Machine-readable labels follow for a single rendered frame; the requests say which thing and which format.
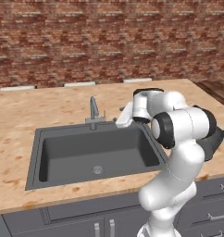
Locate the grey cupboard door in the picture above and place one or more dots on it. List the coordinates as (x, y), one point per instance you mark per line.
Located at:
(52, 227)
(129, 223)

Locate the white stool seat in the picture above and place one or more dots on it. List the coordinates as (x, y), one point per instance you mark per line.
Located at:
(79, 84)
(137, 80)
(17, 88)

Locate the dark grey sink basin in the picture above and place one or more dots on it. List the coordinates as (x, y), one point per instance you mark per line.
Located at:
(95, 151)

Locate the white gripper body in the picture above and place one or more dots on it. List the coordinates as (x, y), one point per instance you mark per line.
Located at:
(125, 118)

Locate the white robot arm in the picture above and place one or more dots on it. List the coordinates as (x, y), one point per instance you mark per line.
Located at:
(178, 160)

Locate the grey false drawer front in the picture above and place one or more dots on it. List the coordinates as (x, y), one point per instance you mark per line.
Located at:
(92, 208)

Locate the grey metal sink faucet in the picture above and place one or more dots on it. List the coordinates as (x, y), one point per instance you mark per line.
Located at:
(93, 111)

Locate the dark grey jug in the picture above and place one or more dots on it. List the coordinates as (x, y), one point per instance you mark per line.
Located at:
(213, 142)

